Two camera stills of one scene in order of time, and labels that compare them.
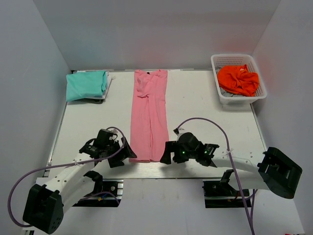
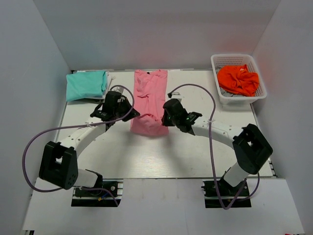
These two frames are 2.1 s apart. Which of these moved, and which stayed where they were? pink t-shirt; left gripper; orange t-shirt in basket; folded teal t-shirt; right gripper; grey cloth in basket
Moved: right gripper; left gripper; pink t-shirt
Stayed: orange t-shirt in basket; folded teal t-shirt; grey cloth in basket
